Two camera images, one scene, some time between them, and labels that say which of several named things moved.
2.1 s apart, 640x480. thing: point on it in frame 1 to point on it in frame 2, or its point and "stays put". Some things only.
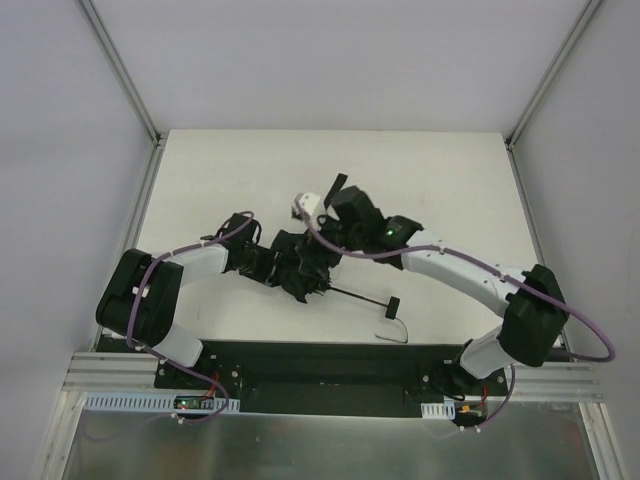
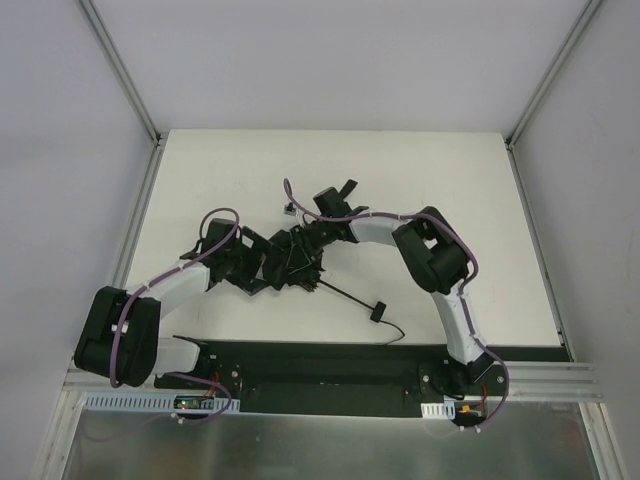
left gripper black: x=304 y=270 to x=275 y=260
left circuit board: x=190 y=401 stays put
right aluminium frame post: x=589 y=8 stays put
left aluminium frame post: x=121 y=71 stays put
